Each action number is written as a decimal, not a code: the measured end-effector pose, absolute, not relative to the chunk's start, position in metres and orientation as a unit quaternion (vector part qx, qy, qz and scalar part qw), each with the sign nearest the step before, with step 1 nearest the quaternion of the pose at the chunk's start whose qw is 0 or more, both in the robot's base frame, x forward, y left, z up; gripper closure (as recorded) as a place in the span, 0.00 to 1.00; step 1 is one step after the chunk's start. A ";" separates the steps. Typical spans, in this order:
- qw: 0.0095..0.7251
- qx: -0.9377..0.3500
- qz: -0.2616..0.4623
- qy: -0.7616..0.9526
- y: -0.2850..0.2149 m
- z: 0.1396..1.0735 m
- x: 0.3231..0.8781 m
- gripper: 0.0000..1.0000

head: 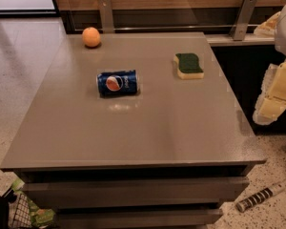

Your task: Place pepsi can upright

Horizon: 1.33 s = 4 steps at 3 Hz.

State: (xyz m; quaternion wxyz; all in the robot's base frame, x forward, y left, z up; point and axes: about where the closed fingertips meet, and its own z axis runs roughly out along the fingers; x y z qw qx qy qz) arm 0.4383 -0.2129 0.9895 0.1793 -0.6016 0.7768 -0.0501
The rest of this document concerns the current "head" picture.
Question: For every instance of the metal bracket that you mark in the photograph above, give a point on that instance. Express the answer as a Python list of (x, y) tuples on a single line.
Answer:
[(239, 29), (105, 10)]

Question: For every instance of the left metal bracket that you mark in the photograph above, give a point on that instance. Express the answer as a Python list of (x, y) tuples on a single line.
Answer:
[(105, 10)]

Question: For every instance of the black wire basket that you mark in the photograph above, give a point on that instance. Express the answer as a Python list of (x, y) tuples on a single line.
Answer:
[(12, 216)]

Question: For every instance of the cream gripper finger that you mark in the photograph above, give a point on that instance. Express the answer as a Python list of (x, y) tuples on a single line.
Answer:
[(271, 103), (268, 27)]

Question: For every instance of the grey lower drawer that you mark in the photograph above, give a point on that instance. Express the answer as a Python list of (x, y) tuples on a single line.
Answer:
[(139, 219)]

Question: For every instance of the orange fruit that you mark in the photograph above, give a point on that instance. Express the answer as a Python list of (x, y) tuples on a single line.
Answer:
[(91, 37)]

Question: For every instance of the metal rail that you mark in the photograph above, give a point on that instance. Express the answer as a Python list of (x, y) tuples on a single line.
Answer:
[(205, 28)]

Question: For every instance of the blue pepsi can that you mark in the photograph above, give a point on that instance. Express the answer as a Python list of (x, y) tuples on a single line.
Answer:
[(117, 83)]

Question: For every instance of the right metal bracket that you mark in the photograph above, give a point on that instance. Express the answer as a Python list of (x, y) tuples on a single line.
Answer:
[(239, 29)]

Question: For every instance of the grey drawer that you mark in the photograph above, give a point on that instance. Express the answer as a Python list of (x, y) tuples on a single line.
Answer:
[(139, 219), (144, 192)]

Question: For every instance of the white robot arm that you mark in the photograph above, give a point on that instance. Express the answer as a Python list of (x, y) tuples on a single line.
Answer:
[(280, 33)]

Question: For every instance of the green yellow sponge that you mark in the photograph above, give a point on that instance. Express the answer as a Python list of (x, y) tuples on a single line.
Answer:
[(188, 66)]

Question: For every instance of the striped power strip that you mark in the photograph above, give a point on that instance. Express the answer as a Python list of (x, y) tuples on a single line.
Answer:
[(259, 197)]

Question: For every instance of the green snack bag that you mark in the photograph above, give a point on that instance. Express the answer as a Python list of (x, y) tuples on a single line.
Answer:
[(40, 218)]

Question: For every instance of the grey upper drawer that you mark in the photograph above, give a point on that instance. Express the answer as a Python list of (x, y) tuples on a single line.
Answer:
[(144, 192)]

